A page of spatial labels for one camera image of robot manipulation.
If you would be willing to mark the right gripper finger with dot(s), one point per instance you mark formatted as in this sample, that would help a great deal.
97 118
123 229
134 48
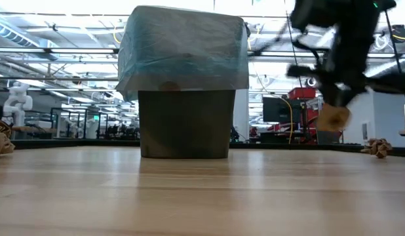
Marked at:
328 98
346 100

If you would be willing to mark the dark olive trash bin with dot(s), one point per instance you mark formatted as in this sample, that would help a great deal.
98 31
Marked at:
186 124

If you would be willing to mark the blue plastic bin liner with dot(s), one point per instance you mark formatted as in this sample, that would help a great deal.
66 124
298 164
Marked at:
183 49

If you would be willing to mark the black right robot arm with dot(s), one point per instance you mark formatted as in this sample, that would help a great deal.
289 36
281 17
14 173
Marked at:
320 14

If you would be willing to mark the red bin shelf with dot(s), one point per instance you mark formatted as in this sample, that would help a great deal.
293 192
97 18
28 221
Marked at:
300 93

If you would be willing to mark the black computer monitor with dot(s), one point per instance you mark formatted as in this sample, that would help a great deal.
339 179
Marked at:
276 109

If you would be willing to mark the black cage workstation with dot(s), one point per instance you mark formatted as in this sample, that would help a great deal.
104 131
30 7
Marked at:
74 124

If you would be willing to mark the long crumpled brown paper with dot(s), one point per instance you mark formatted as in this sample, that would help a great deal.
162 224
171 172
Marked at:
1 144

